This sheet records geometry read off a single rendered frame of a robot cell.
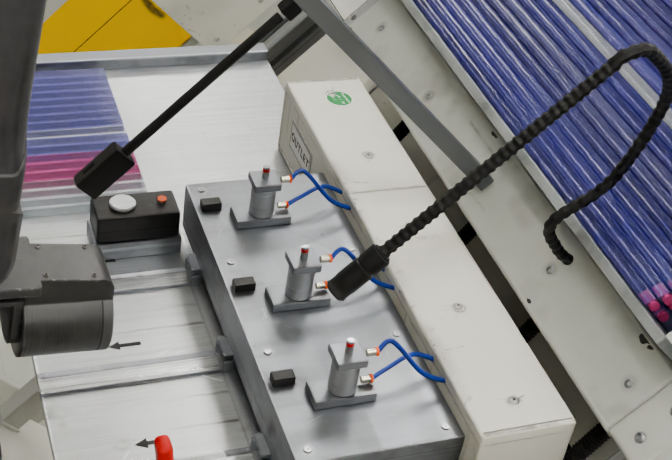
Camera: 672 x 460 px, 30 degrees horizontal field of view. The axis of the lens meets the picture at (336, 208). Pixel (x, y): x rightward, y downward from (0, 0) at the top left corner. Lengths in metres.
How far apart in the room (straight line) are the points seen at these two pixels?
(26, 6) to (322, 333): 0.45
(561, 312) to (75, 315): 0.40
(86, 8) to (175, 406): 3.29
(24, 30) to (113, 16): 3.60
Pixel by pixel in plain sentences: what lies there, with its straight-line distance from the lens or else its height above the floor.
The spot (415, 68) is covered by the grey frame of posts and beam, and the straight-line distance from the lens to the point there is 1.26.
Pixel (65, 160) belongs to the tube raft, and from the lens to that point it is 1.26.
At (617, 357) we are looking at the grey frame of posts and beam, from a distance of 0.98.
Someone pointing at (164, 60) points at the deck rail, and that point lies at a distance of 1.43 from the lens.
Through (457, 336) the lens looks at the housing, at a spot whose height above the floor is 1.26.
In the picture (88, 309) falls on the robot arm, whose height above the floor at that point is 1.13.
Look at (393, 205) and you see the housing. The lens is 1.13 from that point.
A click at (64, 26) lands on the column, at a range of 4.27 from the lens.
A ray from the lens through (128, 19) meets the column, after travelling 4.30.
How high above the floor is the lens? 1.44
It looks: 11 degrees down
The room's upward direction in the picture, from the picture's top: 50 degrees clockwise
